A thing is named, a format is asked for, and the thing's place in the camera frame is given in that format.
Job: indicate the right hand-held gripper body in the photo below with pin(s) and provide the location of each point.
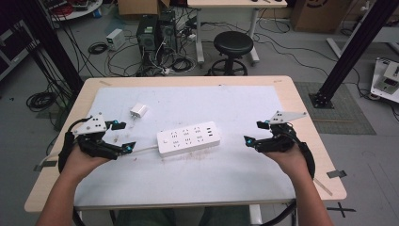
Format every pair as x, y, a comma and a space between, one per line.
279, 141

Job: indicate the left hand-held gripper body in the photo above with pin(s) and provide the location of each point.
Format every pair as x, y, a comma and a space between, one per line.
91, 127

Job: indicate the person's right hand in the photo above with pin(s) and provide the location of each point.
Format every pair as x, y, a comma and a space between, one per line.
291, 161

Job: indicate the person's left hand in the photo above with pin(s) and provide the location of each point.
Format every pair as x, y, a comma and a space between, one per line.
80, 163

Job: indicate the white charger adapter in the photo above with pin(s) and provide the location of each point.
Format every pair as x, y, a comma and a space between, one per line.
138, 110

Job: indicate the grey tape strip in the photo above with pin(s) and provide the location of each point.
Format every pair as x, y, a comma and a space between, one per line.
336, 173
45, 165

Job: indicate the white power strip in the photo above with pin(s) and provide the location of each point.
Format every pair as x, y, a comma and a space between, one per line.
188, 138

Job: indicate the pale table mat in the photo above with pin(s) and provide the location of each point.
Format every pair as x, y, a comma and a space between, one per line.
194, 182

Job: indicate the grey floor mat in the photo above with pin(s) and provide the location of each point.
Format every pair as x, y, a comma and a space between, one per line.
345, 113

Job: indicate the black round stool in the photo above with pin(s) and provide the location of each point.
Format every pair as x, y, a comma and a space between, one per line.
233, 44

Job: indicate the white power supply box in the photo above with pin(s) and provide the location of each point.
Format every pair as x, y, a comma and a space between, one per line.
115, 38

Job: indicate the black tape cross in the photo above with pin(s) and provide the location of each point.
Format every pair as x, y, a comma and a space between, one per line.
341, 209

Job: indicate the black computer tower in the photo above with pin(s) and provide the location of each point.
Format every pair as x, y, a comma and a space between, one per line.
167, 31
147, 36

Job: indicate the grey metal rack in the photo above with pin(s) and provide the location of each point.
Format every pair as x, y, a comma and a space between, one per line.
14, 50

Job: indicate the round white table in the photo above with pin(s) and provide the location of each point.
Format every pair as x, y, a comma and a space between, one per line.
78, 9

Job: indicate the small cardboard box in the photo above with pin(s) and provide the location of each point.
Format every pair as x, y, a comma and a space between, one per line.
141, 6

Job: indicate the large cardboard box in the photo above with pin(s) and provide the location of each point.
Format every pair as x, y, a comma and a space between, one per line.
320, 15

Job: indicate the white device with board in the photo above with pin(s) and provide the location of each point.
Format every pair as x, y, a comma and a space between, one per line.
387, 80

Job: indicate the white desk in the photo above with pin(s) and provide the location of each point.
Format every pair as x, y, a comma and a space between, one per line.
235, 3

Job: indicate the black metal post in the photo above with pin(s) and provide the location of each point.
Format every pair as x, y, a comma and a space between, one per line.
354, 47
50, 40

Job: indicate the white metal frame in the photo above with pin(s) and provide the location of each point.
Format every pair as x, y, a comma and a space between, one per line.
376, 36

